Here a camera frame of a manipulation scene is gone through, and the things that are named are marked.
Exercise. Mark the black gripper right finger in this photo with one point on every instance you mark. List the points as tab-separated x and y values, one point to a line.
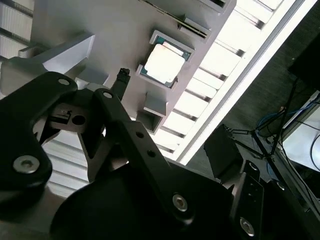
222	150

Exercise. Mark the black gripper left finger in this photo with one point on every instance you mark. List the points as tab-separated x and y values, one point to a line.
25	120

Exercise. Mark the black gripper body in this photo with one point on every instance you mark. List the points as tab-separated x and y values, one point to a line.
112	215

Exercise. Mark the silver green CPU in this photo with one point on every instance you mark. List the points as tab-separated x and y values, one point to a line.
163	63

